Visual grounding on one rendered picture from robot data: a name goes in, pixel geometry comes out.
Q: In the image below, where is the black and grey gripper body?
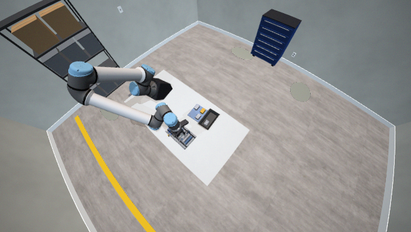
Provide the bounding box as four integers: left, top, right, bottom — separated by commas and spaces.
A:
174, 128, 183, 138

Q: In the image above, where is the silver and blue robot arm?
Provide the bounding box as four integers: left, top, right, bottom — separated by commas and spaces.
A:
67, 61, 189, 132

